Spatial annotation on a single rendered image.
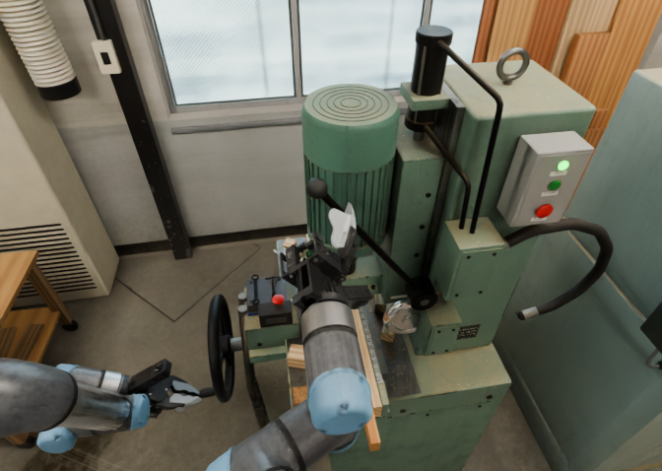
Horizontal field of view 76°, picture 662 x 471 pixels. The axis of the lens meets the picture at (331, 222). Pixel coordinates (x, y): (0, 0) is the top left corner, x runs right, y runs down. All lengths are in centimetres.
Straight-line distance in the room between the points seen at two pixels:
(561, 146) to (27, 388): 90
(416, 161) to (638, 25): 191
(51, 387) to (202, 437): 130
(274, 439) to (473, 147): 54
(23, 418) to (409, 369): 84
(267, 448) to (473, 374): 75
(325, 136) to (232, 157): 161
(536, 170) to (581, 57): 163
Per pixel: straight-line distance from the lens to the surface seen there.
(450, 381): 122
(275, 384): 209
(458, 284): 87
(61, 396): 83
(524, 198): 80
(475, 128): 75
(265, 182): 240
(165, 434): 210
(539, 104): 81
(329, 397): 52
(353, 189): 77
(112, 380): 124
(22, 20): 199
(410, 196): 84
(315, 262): 63
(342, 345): 55
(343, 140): 71
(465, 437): 153
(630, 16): 253
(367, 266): 105
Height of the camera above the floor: 184
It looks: 42 degrees down
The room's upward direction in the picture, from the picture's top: straight up
